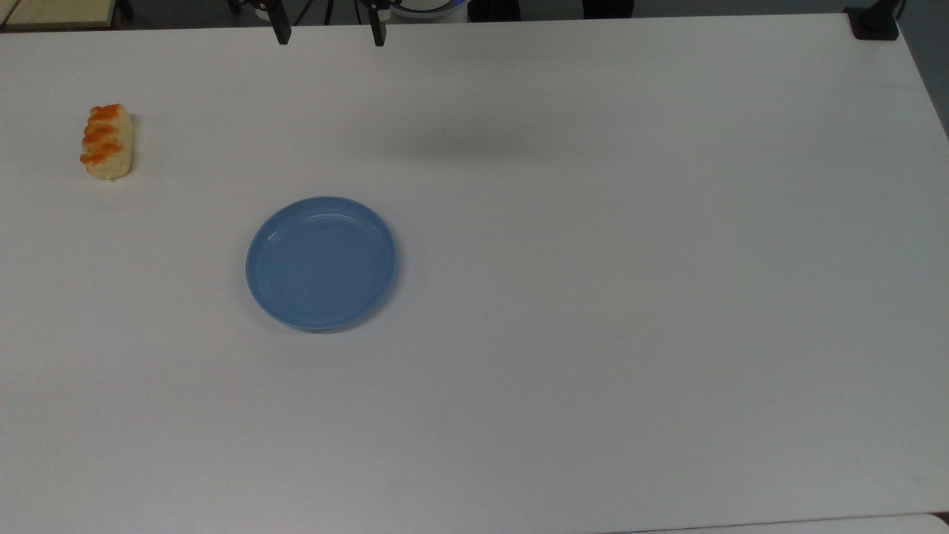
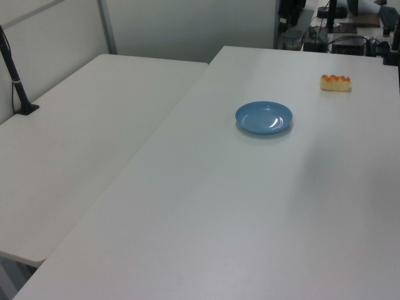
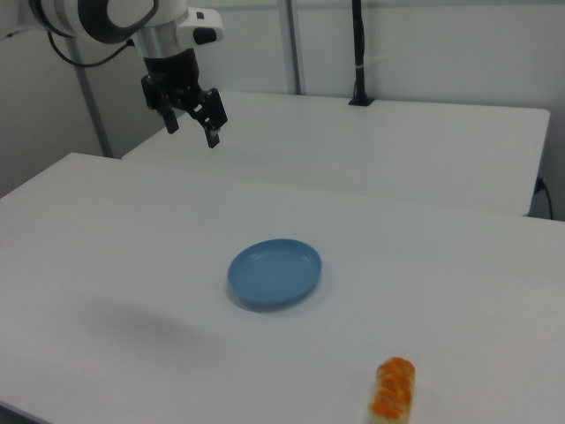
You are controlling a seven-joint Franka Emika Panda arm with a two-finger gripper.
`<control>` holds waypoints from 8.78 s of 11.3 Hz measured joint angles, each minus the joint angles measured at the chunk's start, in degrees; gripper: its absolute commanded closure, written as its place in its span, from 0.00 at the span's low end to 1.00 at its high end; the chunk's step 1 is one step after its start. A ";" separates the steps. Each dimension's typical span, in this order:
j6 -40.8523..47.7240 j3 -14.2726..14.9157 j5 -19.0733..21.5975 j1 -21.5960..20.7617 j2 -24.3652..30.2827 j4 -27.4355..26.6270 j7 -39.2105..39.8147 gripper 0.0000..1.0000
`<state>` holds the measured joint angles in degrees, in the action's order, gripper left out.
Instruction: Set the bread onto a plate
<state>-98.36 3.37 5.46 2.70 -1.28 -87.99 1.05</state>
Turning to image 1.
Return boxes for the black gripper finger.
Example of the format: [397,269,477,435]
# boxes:
[367,0,389,48]
[268,0,291,46]

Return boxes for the bread with orange topping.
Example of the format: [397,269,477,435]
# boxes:
[79,103,136,182]

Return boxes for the blue round plate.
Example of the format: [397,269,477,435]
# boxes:
[245,195,399,333]

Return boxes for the beige wooden side table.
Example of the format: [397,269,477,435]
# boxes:
[0,0,121,31]

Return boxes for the black table clamp mount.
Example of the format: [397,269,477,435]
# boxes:
[844,0,907,41]

